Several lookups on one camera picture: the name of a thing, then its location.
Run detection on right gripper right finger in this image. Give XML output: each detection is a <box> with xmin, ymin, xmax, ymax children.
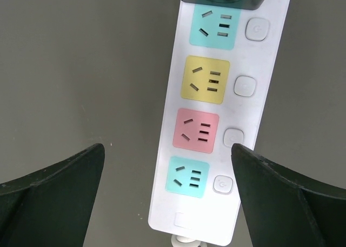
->
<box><xmin>231</xmin><ymin>144</ymin><xmax>345</xmax><ymax>246</ymax></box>

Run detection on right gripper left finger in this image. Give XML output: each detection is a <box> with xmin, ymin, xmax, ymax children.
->
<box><xmin>1</xmin><ymin>143</ymin><xmax>105</xmax><ymax>246</ymax></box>

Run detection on white power strip coloured sockets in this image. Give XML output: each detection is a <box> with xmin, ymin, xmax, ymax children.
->
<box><xmin>148</xmin><ymin>0</ymin><xmax>290</xmax><ymax>246</ymax></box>

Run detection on white coiled strip cable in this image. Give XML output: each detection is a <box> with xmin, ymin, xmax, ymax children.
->
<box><xmin>171</xmin><ymin>235</ymin><xmax>206</xmax><ymax>247</ymax></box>

